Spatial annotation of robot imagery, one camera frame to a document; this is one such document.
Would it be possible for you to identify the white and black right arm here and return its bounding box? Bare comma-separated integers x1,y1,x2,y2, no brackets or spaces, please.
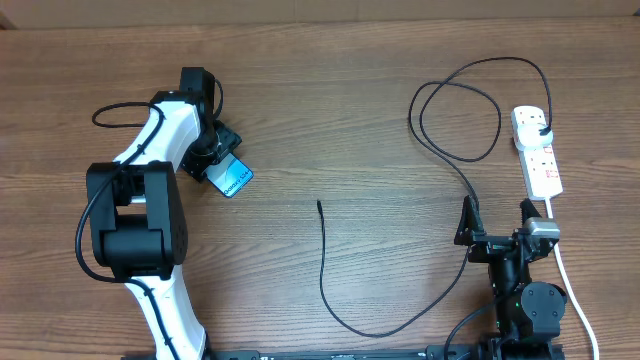
443,196,567,359

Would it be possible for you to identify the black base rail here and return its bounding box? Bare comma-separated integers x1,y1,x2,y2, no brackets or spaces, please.
119,343,566,360

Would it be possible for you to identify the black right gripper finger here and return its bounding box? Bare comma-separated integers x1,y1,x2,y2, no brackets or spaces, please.
454,195,486,245
520,198,541,224

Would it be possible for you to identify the blue Galaxy smartphone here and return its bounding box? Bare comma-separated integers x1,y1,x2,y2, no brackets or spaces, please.
205,153,253,198

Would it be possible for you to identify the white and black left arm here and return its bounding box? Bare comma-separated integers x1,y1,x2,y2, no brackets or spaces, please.
75,67,242,359

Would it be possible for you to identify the white power strip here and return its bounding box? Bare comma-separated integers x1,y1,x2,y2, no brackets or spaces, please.
511,105,563,201

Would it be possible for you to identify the white charger plug adapter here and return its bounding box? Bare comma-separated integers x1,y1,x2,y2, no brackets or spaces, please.
514,122,554,151

